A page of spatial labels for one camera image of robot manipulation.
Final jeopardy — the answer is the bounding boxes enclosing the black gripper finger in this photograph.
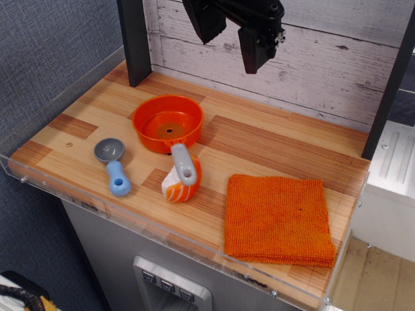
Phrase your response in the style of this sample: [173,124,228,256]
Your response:
[182,0,226,44]
[238,25,276,75]

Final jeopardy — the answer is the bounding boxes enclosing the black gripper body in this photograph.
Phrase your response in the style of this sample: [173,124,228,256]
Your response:
[223,0,286,43]

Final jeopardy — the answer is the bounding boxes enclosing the orange pan with grey handle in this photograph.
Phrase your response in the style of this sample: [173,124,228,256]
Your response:
[132,95,204,186]

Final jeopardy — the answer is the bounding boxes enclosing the orange folded cloth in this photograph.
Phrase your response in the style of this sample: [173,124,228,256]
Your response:
[224,174,336,268]

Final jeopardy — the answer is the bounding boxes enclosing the grey blue toy scoop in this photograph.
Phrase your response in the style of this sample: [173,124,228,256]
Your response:
[93,138,132,197]

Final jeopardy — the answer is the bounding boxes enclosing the toy salmon sushi piece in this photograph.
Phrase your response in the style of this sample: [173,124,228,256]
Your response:
[161,154,202,203]

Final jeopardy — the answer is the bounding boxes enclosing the white toy sink unit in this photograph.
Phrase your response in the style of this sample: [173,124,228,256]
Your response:
[351,121,414,261]

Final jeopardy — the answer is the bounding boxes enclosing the clear acrylic table guard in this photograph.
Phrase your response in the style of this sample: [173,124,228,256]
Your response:
[8,38,374,310]

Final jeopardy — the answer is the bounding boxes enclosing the grey toy fridge cabinet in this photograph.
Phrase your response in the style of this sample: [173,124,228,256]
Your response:
[60,198,302,311]

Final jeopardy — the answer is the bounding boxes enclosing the silver dispenser button panel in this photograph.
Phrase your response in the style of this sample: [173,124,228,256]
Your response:
[133,256,213,311]

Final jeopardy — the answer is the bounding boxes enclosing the black yellow bag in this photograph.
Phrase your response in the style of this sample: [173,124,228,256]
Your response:
[1,271,58,310]

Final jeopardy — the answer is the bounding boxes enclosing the black left frame post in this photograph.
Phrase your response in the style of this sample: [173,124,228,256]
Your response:
[117,0,152,87]

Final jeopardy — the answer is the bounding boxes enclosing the black frame post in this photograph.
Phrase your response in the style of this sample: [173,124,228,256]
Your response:
[117,0,152,87]
[361,9,414,160]

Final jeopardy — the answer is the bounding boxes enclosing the black right frame post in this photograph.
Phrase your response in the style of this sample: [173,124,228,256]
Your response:
[361,9,414,160]

